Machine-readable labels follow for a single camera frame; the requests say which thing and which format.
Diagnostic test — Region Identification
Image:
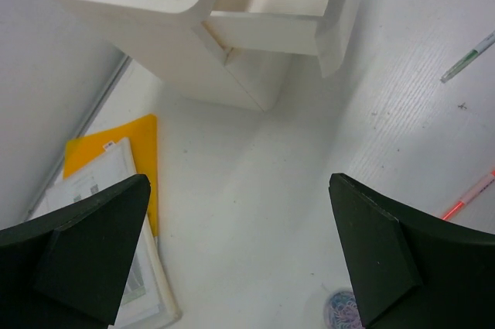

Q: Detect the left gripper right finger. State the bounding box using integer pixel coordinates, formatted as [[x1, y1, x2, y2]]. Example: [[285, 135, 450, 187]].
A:
[[329, 173, 494, 328]]

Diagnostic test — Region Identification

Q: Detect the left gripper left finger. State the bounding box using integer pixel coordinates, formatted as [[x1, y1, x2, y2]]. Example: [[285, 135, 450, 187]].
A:
[[1, 174, 151, 328]]

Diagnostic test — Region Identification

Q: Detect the orange pen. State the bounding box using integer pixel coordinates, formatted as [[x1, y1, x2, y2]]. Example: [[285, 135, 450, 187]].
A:
[[442, 170, 494, 221]]

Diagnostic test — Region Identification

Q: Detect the green pen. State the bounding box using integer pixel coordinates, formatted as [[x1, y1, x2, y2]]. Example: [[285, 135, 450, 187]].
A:
[[440, 32, 495, 83]]

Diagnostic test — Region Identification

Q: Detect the white drawer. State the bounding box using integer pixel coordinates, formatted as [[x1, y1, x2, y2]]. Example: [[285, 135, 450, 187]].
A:
[[206, 0, 360, 77]]

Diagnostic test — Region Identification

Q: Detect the white printed booklet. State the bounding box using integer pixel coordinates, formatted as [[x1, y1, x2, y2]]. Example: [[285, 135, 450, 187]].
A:
[[30, 137, 182, 328]]

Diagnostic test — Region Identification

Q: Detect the yellow folder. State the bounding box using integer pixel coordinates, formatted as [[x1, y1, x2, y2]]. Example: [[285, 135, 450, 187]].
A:
[[63, 114, 159, 237]]

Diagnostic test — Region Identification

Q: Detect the white three-drawer organizer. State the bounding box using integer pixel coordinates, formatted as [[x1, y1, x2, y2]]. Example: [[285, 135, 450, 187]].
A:
[[58, 0, 290, 111]]

